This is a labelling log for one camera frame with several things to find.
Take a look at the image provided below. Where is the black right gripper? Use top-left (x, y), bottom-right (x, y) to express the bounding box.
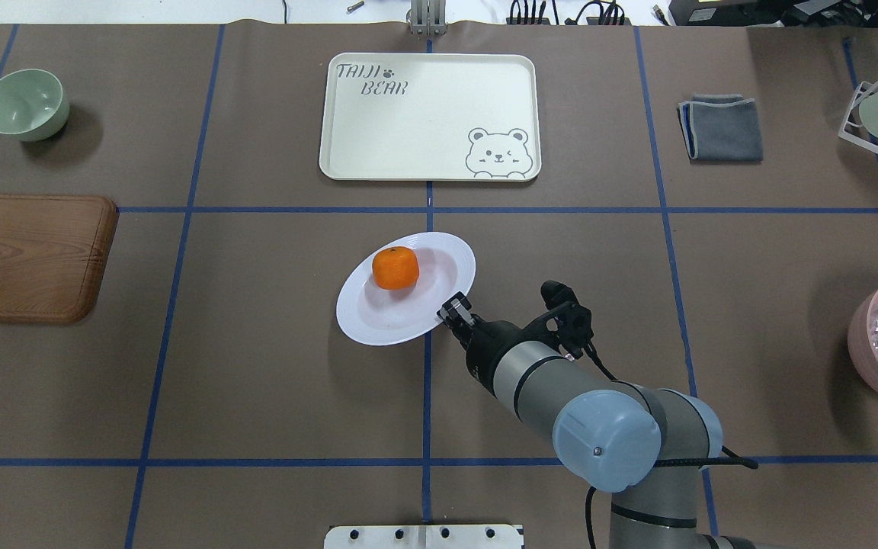
top-left (437, 292), bottom-right (532, 386)

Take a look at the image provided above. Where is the orange fruit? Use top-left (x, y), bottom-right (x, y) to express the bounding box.
top-left (370, 246), bottom-right (419, 291)

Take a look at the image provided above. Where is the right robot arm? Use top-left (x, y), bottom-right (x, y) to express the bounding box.
top-left (437, 281), bottom-right (757, 548)

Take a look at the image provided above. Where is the cream bear tray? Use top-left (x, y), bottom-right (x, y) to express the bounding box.
top-left (319, 52), bottom-right (541, 181)

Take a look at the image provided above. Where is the grey folded cloth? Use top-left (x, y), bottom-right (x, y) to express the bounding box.
top-left (677, 94), bottom-right (764, 163)

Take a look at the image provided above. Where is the wooden cutting board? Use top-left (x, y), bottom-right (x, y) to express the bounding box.
top-left (0, 194), bottom-right (118, 326)

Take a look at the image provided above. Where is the mint green bowl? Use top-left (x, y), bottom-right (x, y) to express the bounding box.
top-left (0, 69), bottom-right (70, 142)

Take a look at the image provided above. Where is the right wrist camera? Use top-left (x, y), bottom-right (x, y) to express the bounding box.
top-left (522, 279), bottom-right (597, 359)

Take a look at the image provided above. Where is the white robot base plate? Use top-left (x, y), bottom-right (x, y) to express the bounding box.
top-left (323, 523), bottom-right (526, 548)

